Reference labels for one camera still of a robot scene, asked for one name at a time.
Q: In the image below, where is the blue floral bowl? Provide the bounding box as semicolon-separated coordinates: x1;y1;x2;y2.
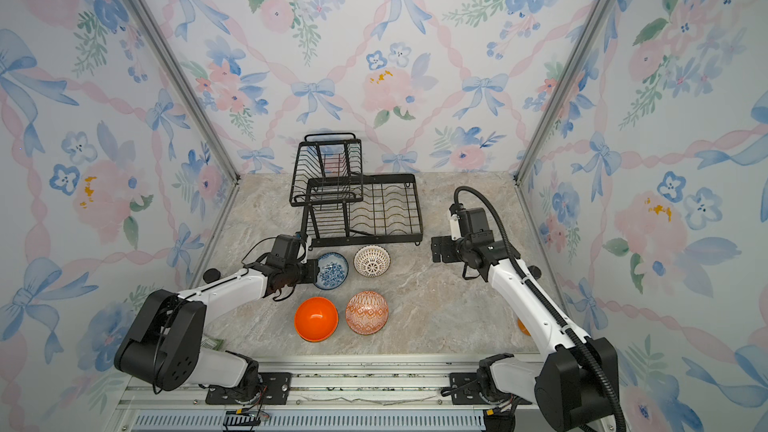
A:
315;252;349;290

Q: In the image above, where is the orange bowl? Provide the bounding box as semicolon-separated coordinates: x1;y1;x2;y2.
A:
294;297;339;343

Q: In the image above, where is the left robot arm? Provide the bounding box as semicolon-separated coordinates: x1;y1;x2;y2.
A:
114;234;318;403

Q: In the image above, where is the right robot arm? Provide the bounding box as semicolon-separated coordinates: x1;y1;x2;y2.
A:
431;204;627;431

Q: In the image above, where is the dark cap spice bottle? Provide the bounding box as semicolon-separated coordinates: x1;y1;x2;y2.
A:
527;265;542;280

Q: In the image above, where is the left dark cap bottle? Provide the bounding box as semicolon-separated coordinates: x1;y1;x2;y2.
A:
202;268;222;284

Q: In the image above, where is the white brown patterned bowl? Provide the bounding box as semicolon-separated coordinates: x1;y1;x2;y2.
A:
353;245;391;278

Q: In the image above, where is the red white patterned bowl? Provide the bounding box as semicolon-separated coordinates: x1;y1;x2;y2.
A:
345;291;389;335

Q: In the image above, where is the green packet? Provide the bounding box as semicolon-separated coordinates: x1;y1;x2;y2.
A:
201;336;224;351

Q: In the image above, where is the black wire dish rack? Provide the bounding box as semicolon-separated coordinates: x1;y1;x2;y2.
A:
289;132;423;248

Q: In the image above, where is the black corrugated cable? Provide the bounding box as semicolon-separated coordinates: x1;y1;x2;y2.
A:
452;185;628;432

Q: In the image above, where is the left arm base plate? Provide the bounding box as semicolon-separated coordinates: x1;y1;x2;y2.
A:
205;372;293;406

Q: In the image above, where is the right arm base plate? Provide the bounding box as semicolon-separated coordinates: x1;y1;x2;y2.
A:
440;372;513;407

